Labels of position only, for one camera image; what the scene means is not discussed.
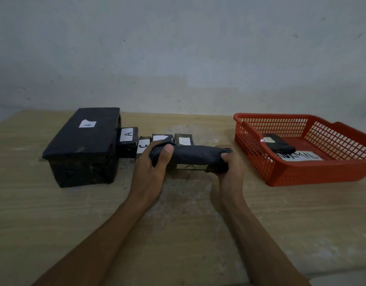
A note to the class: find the person's left hand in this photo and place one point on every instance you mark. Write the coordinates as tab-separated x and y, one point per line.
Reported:
148	178

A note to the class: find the person's right forearm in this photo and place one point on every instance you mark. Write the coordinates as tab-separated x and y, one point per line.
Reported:
260	244

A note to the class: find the white paper label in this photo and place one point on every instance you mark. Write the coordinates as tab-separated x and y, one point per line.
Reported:
300	156

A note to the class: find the flat black wrapped packet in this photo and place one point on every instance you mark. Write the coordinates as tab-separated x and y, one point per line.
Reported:
278	143

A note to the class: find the person's right thumb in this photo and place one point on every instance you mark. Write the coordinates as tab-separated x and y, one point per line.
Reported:
224	156

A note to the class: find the narrow black wrapped box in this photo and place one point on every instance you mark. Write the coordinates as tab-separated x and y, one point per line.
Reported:
142	147

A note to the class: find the red plastic basket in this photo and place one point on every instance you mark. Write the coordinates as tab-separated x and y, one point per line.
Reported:
302	148

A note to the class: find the large black wrapped box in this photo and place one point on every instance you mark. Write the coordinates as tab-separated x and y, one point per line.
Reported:
84	145

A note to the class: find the person's left thumb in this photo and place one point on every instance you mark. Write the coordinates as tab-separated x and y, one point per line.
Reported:
166	156

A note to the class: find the person's left forearm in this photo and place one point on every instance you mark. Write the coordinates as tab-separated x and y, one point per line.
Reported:
93	244

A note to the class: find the black wrapped box white label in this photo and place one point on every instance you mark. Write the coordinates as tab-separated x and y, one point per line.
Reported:
162	138

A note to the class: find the person's right hand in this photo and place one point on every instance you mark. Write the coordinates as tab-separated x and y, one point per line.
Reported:
230	175

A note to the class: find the long black package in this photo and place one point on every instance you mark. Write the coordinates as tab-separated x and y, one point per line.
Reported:
194	157

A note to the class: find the small black wrapped box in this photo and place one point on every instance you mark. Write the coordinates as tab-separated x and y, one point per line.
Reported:
128	141

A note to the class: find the dark olive wrapped box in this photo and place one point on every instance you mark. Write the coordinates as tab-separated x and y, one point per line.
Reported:
183	139

